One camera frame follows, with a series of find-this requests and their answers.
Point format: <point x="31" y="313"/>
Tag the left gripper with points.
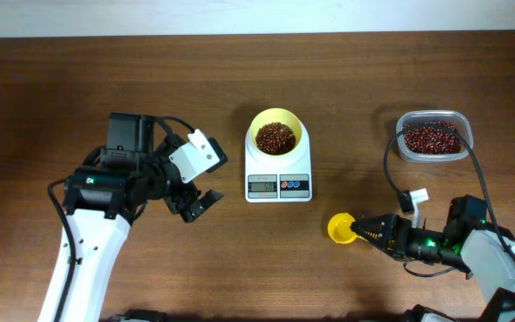
<point x="187" y="192"/>

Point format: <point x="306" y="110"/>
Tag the clear plastic bean container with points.
<point x="421" y="117"/>

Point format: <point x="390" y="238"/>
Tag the yellow measuring scoop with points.
<point x="339" y="230"/>

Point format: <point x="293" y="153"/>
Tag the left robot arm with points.
<point x="143" y="160"/>

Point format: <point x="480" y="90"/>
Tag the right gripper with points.
<point x="395" y="227"/>

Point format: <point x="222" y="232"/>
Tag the red beans pile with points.
<point x="433" y="141"/>

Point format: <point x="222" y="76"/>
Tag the white digital kitchen scale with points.
<point x="283" y="178"/>

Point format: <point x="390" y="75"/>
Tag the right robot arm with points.
<point x="468" y="243"/>

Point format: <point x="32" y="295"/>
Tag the pale yellow plastic bowl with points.
<point x="275" y="115"/>

